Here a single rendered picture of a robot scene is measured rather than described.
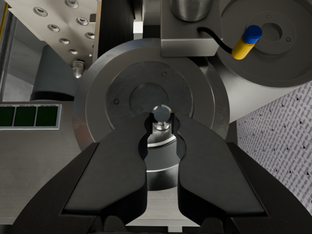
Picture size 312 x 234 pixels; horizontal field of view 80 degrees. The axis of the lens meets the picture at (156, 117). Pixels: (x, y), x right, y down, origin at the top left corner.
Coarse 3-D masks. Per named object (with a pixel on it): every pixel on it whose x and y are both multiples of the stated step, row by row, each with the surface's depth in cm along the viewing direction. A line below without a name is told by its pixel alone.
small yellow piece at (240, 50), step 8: (208, 32) 14; (248, 32) 10; (256, 32) 10; (216, 40) 13; (240, 40) 11; (248, 40) 10; (256, 40) 10; (224, 48) 13; (240, 48) 11; (248, 48) 11; (240, 56) 12
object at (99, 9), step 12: (108, 0) 25; (120, 0) 32; (108, 12) 25; (120, 12) 32; (96, 24) 21; (108, 24) 24; (120, 24) 32; (96, 36) 21; (108, 36) 24; (120, 36) 32; (132, 36) 45; (108, 48) 24
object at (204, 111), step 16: (144, 48) 18; (160, 48) 18; (112, 64) 18; (128, 64) 17; (176, 64) 17; (192, 64) 17; (96, 80) 17; (192, 80) 17; (96, 96) 17; (208, 96) 17; (96, 112) 17; (208, 112) 16; (96, 128) 16; (144, 160) 16; (160, 160) 15; (176, 160) 15
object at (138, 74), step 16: (144, 64) 16; (160, 64) 16; (112, 80) 16; (128, 80) 16; (144, 80) 16; (160, 80) 16; (176, 80) 16; (112, 96) 16; (128, 96) 16; (144, 96) 16; (160, 96) 16; (176, 96) 16; (192, 96) 16; (112, 112) 15; (128, 112) 15; (192, 112) 15; (112, 128) 15; (160, 144) 15
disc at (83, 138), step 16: (112, 48) 19; (128, 48) 19; (96, 64) 19; (208, 64) 18; (208, 80) 18; (80, 96) 18; (224, 96) 18; (80, 112) 18; (224, 112) 17; (80, 128) 17; (224, 128) 17; (80, 144) 17; (160, 176) 16; (176, 176) 16
